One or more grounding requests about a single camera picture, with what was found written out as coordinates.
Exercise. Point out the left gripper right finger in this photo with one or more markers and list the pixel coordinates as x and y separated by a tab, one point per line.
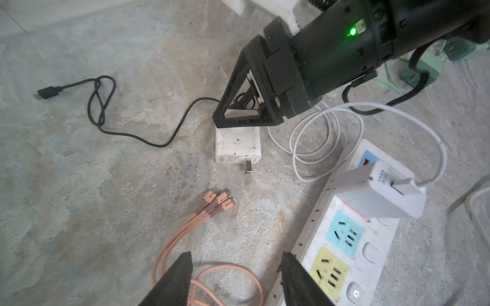
299	288

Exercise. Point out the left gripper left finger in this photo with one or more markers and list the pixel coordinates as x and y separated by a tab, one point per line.
173	288

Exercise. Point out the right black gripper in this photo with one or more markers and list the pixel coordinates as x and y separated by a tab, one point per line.
279	75

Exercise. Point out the long multicolour power strip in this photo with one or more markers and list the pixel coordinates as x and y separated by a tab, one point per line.
343	252

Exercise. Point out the pink charger with cable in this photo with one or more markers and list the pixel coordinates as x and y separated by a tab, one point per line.
217	270

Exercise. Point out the small white charger adapter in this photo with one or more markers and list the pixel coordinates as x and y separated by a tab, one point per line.
376	187

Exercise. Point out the green charger with cable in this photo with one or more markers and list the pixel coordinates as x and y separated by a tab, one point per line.
454	49

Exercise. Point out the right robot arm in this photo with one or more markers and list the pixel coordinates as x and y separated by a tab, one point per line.
419	24

